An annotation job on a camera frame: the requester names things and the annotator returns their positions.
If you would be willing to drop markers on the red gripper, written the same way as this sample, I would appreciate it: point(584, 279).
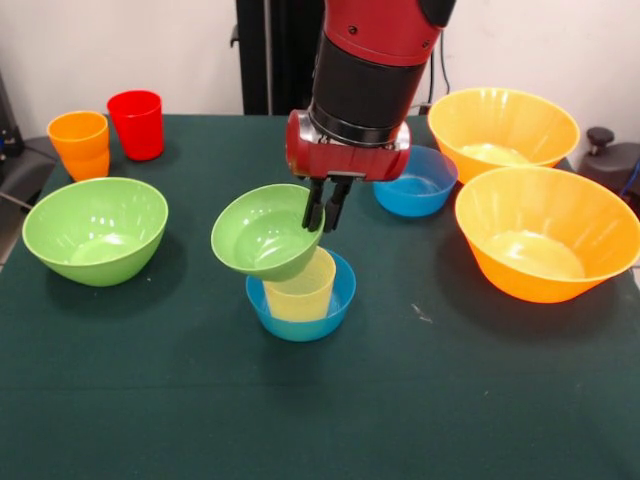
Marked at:
point(345, 160)

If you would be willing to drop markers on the small green bowl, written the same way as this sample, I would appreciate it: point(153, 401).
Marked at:
point(260, 240)

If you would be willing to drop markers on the yellow cup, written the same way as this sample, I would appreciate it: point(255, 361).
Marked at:
point(300, 300)

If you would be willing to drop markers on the blue bowl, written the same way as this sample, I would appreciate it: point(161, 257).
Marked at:
point(305, 330)
point(417, 195)

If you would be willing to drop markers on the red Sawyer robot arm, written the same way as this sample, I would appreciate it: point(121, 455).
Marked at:
point(375, 60)

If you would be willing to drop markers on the dark green table cloth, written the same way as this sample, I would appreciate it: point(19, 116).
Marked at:
point(300, 400)

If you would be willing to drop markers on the large orange bowl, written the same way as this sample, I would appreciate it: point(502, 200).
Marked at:
point(502, 125)
point(540, 240)

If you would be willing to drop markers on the red cup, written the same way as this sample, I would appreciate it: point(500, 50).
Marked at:
point(136, 125)

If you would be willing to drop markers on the large green bowl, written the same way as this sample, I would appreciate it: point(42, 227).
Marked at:
point(95, 235)

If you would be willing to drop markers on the orange cup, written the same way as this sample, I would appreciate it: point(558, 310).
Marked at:
point(80, 145)

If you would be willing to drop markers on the dark equipment rack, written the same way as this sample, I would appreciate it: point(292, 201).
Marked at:
point(7, 140)

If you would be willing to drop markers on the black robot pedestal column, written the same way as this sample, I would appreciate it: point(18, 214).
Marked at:
point(280, 50)

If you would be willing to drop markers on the black pedestal foot with knob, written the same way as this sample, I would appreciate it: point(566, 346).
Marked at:
point(612, 160)

